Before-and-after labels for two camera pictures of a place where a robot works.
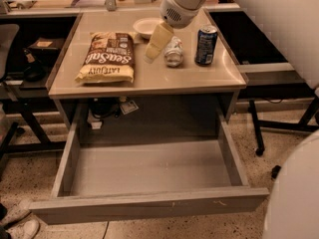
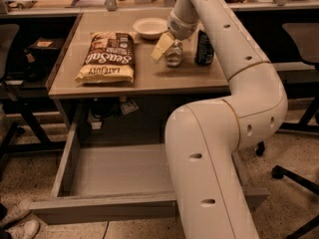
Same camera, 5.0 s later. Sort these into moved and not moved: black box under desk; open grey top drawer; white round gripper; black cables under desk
Moved: white round gripper
Not moved: black cables under desk; open grey top drawer; black box under desk
